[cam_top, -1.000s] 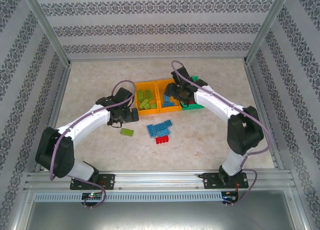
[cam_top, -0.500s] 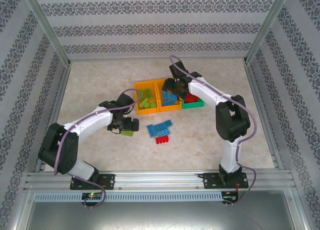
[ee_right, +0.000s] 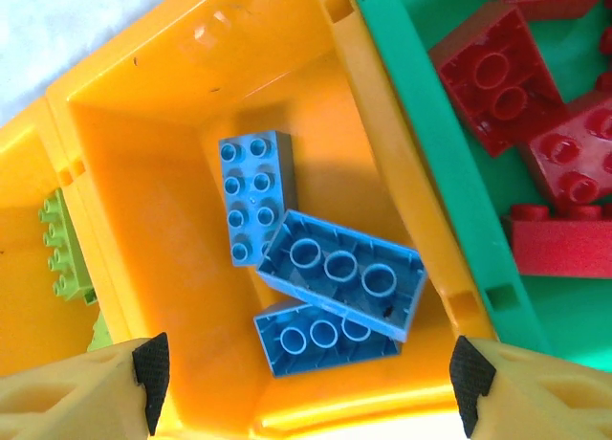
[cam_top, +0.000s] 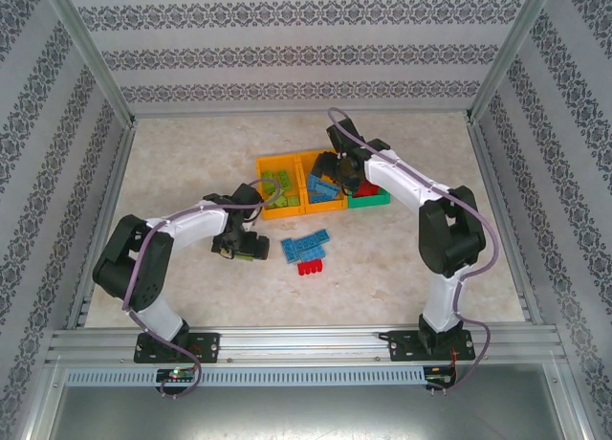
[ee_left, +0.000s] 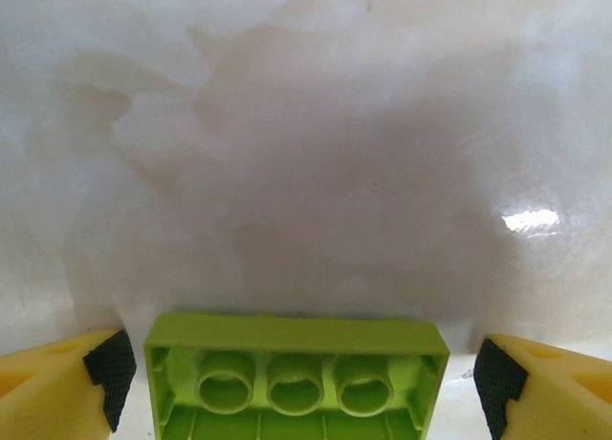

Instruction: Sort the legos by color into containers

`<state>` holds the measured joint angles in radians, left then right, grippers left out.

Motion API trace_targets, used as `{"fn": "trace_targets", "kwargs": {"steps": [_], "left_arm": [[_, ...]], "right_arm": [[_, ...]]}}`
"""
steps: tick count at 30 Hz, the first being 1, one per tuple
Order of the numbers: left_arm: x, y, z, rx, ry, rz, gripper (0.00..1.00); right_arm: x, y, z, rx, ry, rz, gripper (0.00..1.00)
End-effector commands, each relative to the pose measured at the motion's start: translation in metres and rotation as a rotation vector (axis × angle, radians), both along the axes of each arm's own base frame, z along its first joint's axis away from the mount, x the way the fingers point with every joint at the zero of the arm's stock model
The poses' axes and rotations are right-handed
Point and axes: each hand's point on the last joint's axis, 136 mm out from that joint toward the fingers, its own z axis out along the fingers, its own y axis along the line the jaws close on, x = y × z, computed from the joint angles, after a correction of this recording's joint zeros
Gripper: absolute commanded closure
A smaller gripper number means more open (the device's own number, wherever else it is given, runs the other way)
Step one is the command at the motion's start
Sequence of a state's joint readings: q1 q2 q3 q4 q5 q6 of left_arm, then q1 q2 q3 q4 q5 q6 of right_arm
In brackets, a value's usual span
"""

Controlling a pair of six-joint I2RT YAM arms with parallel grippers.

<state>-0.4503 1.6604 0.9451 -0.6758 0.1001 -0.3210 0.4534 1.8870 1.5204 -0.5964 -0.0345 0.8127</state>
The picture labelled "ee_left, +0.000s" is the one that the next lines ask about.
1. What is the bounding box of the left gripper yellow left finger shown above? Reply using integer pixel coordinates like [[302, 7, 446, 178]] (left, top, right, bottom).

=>
[[0, 328, 139, 440]]

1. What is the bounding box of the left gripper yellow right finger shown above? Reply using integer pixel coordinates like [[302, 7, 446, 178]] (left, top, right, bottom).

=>
[[471, 333, 612, 440]]

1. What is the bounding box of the lime green lego brick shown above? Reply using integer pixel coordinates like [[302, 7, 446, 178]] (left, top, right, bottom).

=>
[[142, 313, 451, 440]]

